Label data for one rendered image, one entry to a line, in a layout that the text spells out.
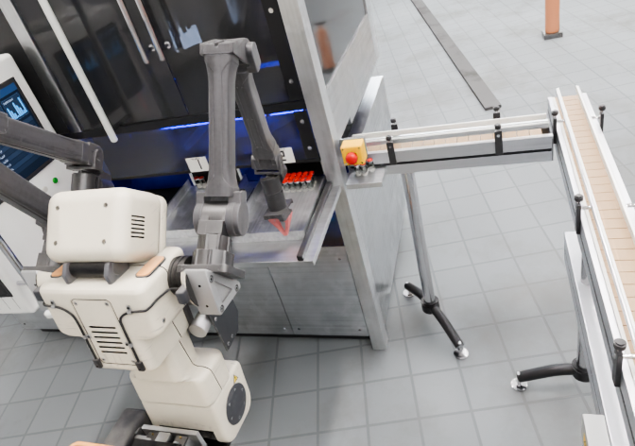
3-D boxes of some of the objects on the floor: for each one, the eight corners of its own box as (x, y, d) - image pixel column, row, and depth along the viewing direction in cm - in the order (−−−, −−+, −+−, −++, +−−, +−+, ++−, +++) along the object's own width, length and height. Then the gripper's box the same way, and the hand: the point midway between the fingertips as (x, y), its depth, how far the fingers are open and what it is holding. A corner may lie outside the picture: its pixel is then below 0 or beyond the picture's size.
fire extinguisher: (533, 39, 486) (532, -19, 458) (549, 29, 494) (550, -27, 466) (554, 41, 468) (555, -19, 440) (571, 32, 476) (573, -27, 448)
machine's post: (375, 338, 235) (216, -255, 122) (387, 338, 233) (239, -265, 120) (372, 350, 230) (205, -259, 117) (386, 350, 228) (229, -268, 115)
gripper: (268, 184, 159) (281, 228, 165) (256, 199, 150) (270, 245, 157) (288, 182, 157) (300, 226, 163) (278, 197, 148) (291, 243, 155)
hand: (285, 232), depth 160 cm, fingers closed, pressing on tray
